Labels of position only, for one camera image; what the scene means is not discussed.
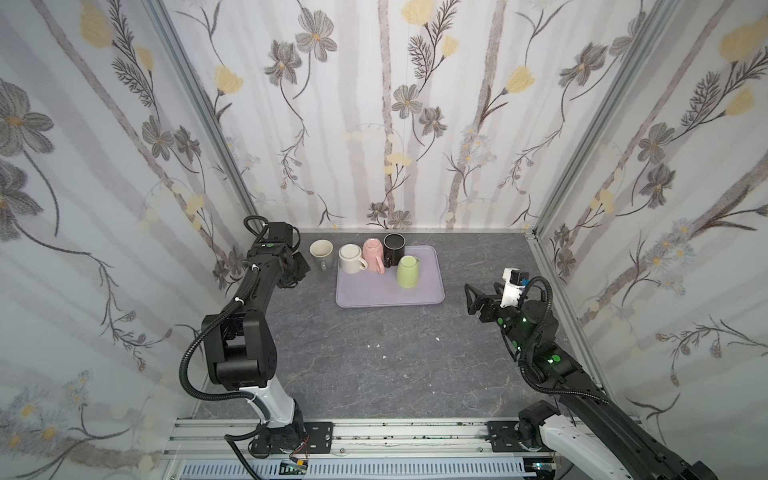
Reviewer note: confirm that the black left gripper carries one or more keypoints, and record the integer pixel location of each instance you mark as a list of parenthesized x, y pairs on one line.
[(299, 267)]

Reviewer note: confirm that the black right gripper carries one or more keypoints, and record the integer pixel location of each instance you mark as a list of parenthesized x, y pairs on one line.
[(486, 303)]

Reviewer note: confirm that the grey ceramic mug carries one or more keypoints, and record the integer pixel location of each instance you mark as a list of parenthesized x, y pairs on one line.
[(323, 256)]

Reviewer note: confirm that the light green ceramic mug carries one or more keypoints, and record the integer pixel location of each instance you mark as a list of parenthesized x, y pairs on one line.
[(408, 271)]

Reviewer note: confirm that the black ceramic mug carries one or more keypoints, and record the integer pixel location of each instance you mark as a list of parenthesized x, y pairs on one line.
[(393, 249)]

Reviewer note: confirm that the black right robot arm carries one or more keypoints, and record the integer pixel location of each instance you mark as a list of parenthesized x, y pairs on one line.
[(617, 447)]

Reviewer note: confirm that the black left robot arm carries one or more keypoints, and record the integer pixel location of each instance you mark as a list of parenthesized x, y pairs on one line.
[(237, 343)]

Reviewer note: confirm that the white ceramic mug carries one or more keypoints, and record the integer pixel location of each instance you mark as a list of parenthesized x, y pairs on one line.
[(351, 259)]

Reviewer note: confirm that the pink ceramic mug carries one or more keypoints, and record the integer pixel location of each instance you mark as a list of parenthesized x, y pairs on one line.
[(373, 254)]

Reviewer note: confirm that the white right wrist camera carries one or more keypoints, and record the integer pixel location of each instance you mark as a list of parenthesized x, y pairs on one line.
[(514, 283)]

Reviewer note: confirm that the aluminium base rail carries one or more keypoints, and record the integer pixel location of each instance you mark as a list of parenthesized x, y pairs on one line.
[(441, 448)]

